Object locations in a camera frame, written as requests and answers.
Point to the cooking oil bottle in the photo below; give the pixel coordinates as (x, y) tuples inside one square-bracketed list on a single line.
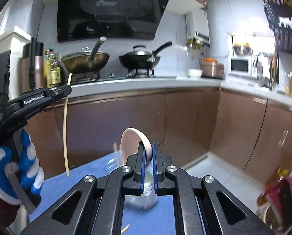
[(51, 68)]

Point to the black wall dish rack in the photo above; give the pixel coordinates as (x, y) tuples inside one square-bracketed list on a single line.
[(279, 16)]

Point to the pink ceramic spoon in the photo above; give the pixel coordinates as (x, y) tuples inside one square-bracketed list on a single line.
[(130, 140)]

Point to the steel bowls on microwave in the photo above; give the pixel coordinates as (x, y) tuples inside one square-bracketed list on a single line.
[(242, 49)]

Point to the bronze wok with glass lid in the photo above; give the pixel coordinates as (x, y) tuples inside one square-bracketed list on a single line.
[(86, 61)]

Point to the bamboo chopstick one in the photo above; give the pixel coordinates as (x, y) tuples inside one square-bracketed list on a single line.
[(115, 147)]

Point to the brown rice cooker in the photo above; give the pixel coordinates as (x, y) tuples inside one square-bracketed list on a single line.
[(212, 69)]

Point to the bamboo chopstick three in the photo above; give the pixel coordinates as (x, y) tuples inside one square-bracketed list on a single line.
[(65, 129)]

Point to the dark red sleeved left forearm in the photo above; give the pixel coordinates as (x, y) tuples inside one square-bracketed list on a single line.
[(9, 207)]

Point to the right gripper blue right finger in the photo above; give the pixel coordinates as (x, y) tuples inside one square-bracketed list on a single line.
[(202, 205)]

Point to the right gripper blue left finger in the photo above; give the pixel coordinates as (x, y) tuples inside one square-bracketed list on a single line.
[(94, 205)]

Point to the blue white gloved left hand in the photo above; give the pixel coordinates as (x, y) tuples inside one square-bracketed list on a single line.
[(32, 175)]

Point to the black wok with lid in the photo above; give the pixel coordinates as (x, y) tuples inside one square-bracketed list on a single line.
[(141, 59)]

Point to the chrome kitchen faucet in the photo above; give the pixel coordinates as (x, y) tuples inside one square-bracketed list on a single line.
[(265, 72)]

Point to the white microwave oven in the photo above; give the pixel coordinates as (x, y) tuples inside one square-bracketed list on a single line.
[(241, 66)]

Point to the white water heater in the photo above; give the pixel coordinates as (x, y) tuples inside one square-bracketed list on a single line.
[(197, 27)]

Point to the brown lower cabinets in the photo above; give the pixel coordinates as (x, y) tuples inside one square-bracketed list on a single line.
[(252, 133)]

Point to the blue towel mat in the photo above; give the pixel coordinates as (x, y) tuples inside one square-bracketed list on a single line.
[(95, 205)]

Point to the copper black thermos kettle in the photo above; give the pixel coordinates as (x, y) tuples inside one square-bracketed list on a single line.
[(32, 76)]

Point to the white bowl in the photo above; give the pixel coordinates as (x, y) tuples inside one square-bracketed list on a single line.
[(194, 73)]

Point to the dark red dustpan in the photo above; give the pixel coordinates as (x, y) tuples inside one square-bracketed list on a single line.
[(275, 206)]

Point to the black range hood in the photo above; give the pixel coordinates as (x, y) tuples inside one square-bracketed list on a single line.
[(86, 19)]

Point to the bamboo chopstick four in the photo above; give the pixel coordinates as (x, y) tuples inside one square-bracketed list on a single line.
[(125, 229)]

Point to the black gas stove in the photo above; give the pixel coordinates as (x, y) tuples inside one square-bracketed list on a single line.
[(91, 77)]

